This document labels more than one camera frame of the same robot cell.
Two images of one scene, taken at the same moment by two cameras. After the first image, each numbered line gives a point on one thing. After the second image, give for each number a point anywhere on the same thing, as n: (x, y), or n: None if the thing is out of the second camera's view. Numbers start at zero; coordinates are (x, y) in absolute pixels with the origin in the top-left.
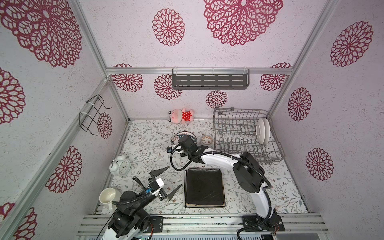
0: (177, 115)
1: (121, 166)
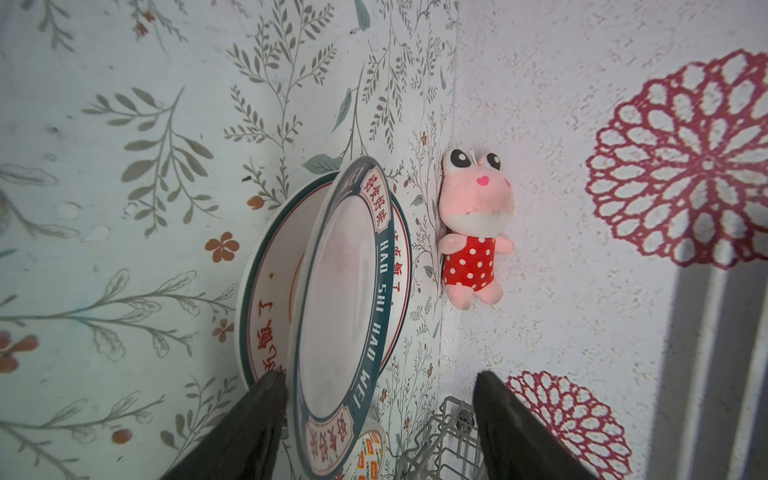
0: (476, 203)
1: None
